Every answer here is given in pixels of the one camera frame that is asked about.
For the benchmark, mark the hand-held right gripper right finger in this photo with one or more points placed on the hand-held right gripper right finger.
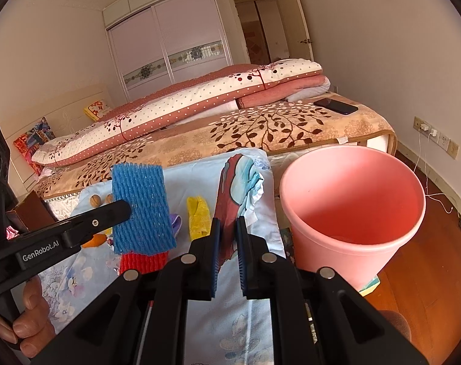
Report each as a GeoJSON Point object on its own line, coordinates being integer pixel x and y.
{"type": "Point", "coordinates": [242, 260]}

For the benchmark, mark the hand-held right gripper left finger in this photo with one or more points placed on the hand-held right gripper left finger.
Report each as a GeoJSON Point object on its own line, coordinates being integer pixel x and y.
{"type": "Point", "coordinates": [215, 260]}

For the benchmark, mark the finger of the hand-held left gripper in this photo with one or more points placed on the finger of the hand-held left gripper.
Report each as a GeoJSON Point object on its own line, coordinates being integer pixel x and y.
{"type": "Point", "coordinates": [101, 218]}

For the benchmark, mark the blue foam fruit net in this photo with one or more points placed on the blue foam fruit net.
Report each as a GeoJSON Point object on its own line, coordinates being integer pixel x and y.
{"type": "Point", "coordinates": [143, 205]}

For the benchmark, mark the yellow foam fruit net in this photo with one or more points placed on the yellow foam fruit net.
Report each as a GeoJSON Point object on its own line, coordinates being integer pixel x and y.
{"type": "Point", "coordinates": [198, 216]}

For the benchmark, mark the pink plastic bucket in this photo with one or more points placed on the pink plastic bucket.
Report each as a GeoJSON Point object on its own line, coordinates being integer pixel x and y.
{"type": "Point", "coordinates": [348, 205]}

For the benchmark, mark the person's left hand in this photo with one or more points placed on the person's left hand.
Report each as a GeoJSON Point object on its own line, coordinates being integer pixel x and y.
{"type": "Point", "coordinates": [32, 330]}

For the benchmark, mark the bright orange peel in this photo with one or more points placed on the bright orange peel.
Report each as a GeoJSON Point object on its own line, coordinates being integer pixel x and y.
{"type": "Point", "coordinates": [95, 241]}

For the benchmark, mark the white quilted mattress pad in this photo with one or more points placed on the white quilted mattress pad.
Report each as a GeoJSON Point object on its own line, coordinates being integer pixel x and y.
{"type": "Point", "coordinates": [63, 205]}

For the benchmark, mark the purple plastic scrap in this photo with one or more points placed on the purple plastic scrap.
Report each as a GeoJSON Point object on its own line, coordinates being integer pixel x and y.
{"type": "Point", "coordinates": [177, 225]}

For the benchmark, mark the red foam fruit net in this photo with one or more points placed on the red foam fruit net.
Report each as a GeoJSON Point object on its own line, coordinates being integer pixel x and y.
{"type": "Point", "coordinates": [143, 262]}

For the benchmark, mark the light blue floral cloth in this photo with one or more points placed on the light blue floral cloth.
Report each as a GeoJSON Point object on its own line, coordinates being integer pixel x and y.
{"type": "Point", "coordinates": [222, 330]}

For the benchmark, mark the colourful printed pillow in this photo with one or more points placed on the colourful printed pillow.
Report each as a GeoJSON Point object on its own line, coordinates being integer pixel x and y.
{"type": "Point", "coordinates": [32, 137]}

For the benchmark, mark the yellow floral pillow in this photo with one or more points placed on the yellow floral pillow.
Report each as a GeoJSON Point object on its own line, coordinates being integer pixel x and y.
{"type": "Point", "coordinates": [98, 110]}

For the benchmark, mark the wooden bed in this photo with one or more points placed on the wooden bed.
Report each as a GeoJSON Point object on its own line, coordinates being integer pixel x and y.
{"type": "Point", "coordinates": [44, 110]}

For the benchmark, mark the yellow green pad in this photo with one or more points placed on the yellow green pad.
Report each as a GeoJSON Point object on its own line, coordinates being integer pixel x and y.
{"type": "Point", "coordinates": [369, 287]}

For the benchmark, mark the leaf-patterned beige blanket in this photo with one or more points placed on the leaf-patterned beige blanket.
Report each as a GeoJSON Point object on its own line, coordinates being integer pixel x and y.
{"type": "Point", "coordinates": [253, 129]}

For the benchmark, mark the polka-dot white and pink quilt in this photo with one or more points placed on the polka-dot white and pink quilt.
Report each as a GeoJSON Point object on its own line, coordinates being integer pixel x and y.
{"type": "Point", "coordinates": [177, 102]}

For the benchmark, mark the pink folded blanket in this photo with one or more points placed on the pink folded blanket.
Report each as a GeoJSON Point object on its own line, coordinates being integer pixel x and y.
{"type": "Point", "coordinates": [291, 91]}

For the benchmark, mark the white sliding-door wardrobe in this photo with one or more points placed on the white sliding-door wardrobe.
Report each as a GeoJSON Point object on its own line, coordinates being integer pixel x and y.
{"type": "Point", "coordinates": [139, 45]}

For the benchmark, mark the white folded sheet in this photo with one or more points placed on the white folded sheet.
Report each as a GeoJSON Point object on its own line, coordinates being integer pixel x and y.
{"type": "Point", "coordinates": [310, 93]}

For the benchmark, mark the black smartphone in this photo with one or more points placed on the black smartphone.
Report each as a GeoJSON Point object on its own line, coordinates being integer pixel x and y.
{"type": "Point", "coordinates": [337, 106]}

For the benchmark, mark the white charger plug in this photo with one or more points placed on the white charger plug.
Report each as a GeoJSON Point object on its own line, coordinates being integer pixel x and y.
{"type": "Point", "coordinates": [425, 127]}
{"type": "Point", "coordinates": [434, 133]}

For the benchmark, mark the white door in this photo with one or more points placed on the white door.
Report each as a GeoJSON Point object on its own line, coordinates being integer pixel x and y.
{"type": "Point", "coordinates": [295, 19]}

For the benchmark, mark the beige wall socket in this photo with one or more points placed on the beige wall socket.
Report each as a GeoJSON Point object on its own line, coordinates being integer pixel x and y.
{"type": "Point", "coordinates": [449, 148]}
{"type": "Point", "coordinates": [416, 121]}

